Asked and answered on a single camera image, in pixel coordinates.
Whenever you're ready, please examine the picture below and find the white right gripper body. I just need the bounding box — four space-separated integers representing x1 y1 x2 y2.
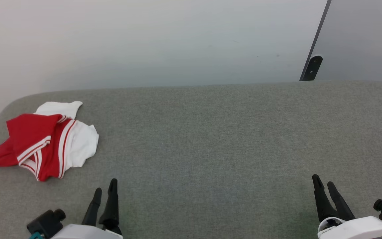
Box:
317 216 382 239

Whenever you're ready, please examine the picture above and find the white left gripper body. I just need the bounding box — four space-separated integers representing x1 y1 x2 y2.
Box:
51 224 124 239

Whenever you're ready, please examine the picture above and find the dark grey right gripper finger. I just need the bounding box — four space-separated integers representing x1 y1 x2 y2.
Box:
327 181 356 221
312 174 339 223

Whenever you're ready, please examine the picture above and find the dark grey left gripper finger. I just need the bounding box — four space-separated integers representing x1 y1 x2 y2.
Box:
99 178 122 236
82 188 102 227

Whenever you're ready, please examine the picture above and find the red and white t-shirt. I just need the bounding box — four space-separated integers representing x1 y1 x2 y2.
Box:
0 101 99 182

